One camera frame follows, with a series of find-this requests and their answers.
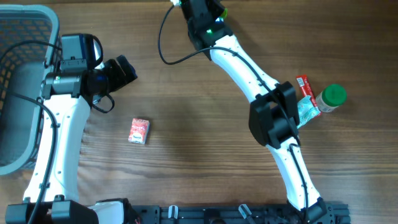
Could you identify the red white small box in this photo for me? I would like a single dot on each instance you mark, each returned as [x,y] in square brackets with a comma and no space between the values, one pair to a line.
[139,131]

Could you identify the red snack bar wrapper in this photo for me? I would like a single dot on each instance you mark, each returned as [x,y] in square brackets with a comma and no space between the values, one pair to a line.
[305,87]

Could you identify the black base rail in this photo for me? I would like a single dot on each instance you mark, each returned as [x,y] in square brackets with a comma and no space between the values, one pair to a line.
[266,214]

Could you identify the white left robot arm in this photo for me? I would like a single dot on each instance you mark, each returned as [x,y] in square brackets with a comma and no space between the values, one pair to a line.
[67,98]

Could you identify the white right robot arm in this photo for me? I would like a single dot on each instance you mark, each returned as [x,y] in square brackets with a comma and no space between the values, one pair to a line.
[273,112]

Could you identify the grey plastic shopping basket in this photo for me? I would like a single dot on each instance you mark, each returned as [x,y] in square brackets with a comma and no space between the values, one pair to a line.
[30,49]

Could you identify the teal white tissue pack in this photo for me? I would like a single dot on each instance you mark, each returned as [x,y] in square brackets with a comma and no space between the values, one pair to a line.
[306,111]

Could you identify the green lid jar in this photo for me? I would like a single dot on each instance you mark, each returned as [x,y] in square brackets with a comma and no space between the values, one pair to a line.
[331,97]

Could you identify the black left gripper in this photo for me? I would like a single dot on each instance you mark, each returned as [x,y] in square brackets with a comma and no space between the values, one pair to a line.
[119,78]

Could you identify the green candy bag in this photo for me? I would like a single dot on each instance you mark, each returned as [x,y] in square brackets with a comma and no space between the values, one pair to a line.
[224,13]

